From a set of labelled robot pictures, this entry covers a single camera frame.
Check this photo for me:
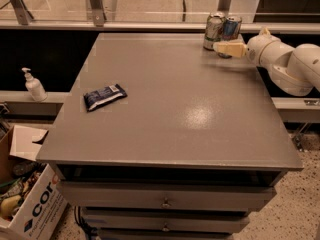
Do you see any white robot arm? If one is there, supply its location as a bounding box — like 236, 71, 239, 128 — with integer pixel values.
213, 28, 320, 97

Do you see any white cardboard box with items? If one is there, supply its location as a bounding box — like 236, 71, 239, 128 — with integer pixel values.
0, 125, 67, 240

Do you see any white pump sanitizer bottle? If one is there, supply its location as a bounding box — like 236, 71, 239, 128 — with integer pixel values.
22, 67, 47, 102

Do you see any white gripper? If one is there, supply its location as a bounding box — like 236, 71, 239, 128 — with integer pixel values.
213, 27, 281, 66

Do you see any blue silver redbull can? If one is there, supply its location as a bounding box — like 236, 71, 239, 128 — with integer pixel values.
219, 14, 242, 41

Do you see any grey drawer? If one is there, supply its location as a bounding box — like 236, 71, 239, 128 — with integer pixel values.
57, 181, 276, 212
83, 208, 249, 233

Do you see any metal window frame rail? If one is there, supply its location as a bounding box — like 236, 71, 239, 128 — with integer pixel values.
0, 20, 320, 35

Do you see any green white 7up can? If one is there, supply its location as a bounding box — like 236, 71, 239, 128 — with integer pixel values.
203, 11, 226, 50

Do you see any dark blue snack packet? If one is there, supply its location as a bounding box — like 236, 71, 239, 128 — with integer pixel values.
83, 84, 127, 112

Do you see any grey drawer cabinet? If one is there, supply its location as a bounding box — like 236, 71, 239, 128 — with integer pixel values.
38, 33, 302, 240

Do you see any top grey drawer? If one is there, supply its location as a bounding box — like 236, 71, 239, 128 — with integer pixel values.
57, 181, 276, 212

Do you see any middle grey drawer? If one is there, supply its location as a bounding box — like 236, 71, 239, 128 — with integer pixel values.
83, 208, 249, 233

